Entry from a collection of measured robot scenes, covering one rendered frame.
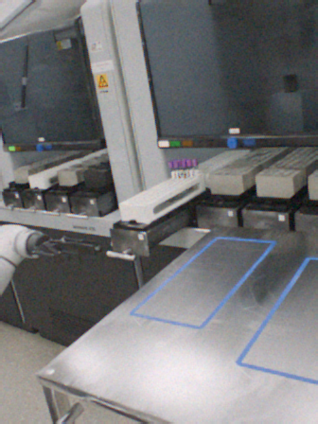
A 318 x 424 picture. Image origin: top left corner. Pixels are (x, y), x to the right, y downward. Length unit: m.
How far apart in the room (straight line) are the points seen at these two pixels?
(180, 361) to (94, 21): 1.17
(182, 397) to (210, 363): 0.07
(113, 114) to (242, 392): 1.15
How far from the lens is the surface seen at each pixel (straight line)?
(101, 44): 1.57
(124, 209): 1.28
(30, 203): 1.94
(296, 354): 0.68
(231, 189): 1.36
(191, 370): 0.67
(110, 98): 1.58
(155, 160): 1.51
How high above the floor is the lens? 1.23
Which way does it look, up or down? 17 degrees down
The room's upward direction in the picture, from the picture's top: 10 degrees counter-clockwise
